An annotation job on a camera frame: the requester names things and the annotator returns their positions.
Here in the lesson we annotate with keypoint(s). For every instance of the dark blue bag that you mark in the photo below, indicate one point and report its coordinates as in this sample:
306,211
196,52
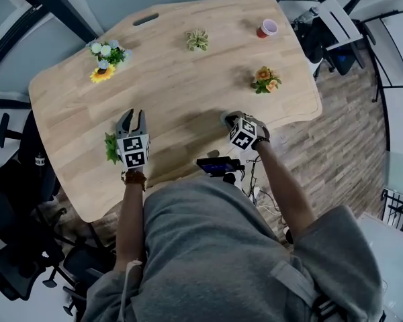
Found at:
344,62

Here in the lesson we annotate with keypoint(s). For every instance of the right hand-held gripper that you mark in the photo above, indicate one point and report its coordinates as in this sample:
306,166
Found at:
243,134

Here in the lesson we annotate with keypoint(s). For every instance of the person's right hand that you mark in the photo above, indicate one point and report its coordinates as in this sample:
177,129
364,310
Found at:
263,131

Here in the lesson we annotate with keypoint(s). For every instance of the clear water bottle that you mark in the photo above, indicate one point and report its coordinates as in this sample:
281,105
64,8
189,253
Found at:
309,13

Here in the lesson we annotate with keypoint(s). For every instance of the sunflower and daisy bouquet pot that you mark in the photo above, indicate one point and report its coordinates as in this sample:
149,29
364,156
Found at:
107,59

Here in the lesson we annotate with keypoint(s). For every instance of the pale green succulent pot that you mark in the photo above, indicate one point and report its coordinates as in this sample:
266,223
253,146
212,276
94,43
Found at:
197,40

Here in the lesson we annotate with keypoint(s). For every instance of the white chair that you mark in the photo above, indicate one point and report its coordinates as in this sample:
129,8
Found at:
341,23

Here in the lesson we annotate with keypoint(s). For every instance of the person's left forearm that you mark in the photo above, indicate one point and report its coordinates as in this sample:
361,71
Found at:
129,226

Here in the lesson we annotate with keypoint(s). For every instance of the person's grey sweatshirt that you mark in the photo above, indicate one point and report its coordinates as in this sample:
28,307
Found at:
221,260

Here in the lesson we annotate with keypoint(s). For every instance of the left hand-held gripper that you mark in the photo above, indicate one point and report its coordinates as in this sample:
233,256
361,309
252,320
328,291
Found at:
134,151

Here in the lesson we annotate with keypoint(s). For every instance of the black bottle with white label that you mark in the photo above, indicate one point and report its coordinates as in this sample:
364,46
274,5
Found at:
39,161

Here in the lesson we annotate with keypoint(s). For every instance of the green leafy artificial plant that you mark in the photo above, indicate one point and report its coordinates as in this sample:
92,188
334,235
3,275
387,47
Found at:
111,148

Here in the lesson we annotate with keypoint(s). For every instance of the black window frame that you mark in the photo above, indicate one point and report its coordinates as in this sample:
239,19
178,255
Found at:
64,12

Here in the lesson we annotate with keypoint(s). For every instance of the black wrist band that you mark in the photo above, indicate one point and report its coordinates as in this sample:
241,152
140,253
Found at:
262,142

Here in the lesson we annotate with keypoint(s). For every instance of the black backpack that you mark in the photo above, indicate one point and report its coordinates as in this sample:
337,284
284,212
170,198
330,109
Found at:
314,44

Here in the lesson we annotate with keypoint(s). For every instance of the white board on black stand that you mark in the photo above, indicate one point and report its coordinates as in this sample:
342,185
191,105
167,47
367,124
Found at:
398,45

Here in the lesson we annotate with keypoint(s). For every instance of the orange flower potted plant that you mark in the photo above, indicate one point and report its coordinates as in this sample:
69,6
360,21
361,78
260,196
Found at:
266,80

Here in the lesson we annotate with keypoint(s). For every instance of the round grey tape measure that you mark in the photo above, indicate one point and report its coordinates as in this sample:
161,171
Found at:
223,119

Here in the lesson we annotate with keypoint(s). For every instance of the black device with blue screen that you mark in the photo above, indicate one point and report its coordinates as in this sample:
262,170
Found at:
216,165

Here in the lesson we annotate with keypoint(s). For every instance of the black office chair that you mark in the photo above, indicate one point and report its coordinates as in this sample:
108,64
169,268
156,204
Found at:
84,260
33,136
13,220

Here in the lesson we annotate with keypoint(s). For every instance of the person's right forearm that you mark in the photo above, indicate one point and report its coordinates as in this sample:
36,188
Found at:
287,196

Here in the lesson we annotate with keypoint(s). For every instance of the red cup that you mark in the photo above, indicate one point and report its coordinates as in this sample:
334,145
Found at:
265,30

